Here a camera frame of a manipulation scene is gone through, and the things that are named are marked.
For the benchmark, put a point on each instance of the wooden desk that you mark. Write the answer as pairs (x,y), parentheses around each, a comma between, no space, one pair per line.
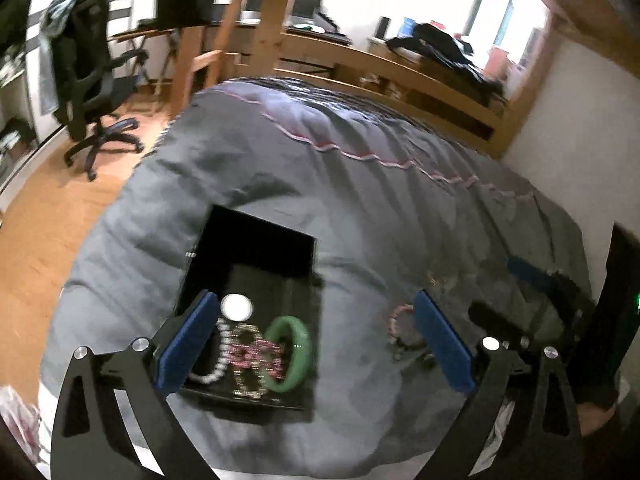
(163,46)

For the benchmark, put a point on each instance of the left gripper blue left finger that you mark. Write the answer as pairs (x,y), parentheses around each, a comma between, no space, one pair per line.
(180,341)

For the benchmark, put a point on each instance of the white shelf wardrobe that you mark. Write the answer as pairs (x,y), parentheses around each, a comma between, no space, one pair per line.
(19,138)

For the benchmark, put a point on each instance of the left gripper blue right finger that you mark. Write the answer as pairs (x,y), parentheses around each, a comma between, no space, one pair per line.
(451,354)

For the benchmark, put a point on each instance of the green jade bangle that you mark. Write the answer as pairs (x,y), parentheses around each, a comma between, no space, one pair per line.
(298,353)

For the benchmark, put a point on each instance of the white round disc in box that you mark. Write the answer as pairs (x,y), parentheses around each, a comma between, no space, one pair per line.
(236,308)

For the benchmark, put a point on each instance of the grey duvet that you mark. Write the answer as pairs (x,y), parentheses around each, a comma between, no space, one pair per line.
(393,207)

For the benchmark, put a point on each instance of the wooden bed frame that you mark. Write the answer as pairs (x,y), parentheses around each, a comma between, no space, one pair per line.
(416,87)

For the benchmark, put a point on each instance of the wooden loft ladder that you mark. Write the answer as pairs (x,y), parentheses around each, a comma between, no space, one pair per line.
(231,16)

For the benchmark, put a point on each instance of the black jewelry box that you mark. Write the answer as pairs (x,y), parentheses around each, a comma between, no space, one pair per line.
(272,265)

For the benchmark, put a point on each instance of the white bead bracelet orange bead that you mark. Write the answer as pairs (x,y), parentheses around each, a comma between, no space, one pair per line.
(213,362)

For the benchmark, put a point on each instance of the grey jacket on chair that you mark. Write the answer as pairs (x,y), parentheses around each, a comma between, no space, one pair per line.
(52,24)

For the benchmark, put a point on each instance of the person's left hand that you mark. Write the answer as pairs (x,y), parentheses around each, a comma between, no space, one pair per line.
(592,417)

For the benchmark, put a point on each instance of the black office chair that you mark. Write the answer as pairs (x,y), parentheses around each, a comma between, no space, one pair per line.
(88,89)

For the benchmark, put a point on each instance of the dark clothes pile on desk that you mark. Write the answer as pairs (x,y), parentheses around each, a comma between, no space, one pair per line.
(431,42)

